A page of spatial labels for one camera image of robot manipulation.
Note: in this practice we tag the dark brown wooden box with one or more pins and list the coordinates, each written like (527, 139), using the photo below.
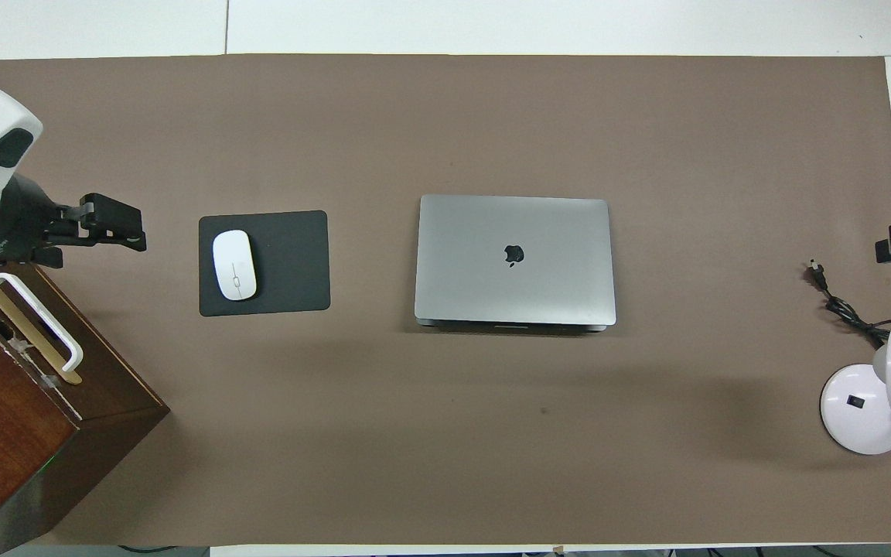
(20, 433)

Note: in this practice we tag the grey laptop with apple logo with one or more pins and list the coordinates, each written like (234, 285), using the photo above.
(515, 286)

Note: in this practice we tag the white computer mouse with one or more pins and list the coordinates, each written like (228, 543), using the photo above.
(233, 264)

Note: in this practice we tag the white desk lamp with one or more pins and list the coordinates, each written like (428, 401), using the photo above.
(863, 410)

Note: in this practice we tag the brown table mat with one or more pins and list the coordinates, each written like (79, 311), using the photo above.
(492, 433)

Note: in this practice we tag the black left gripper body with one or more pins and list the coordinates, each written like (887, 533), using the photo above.
(43, 228)

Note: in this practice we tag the black mouse pad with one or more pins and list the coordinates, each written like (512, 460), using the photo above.
(291, 263)

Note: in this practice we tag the gold plate on box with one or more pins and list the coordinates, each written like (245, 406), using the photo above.
(73, 377)

